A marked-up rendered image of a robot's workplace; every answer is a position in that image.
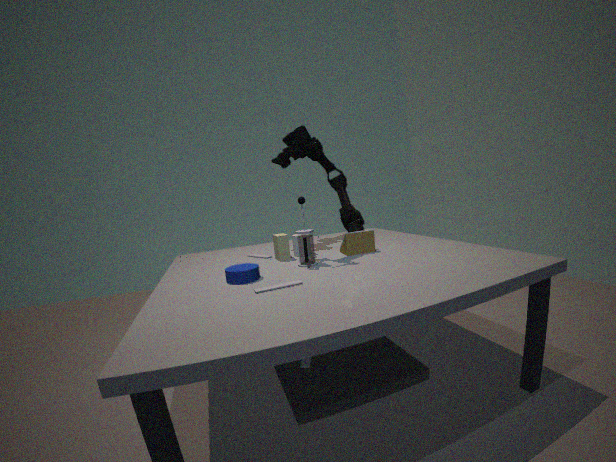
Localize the blue cylinder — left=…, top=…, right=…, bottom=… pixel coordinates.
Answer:
left=225, top=264, right=260, bottom=285

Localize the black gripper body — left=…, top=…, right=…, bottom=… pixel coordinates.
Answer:
left=281, top=135, right=310, bottom=168

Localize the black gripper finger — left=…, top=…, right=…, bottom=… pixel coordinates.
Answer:
left=282, top=138, right=304, bottom=154
left=272, top=153, right=286, bottom=167

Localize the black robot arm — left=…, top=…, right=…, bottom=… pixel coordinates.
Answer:
left=283, top=125, right=365, bottom=232

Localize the french press coffee maker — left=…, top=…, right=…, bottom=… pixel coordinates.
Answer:
left=296, top=197, right=318, bottom=267

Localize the grey cylinder with cream top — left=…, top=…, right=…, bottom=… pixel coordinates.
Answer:
left=292, top=234, right=299, bottom=257

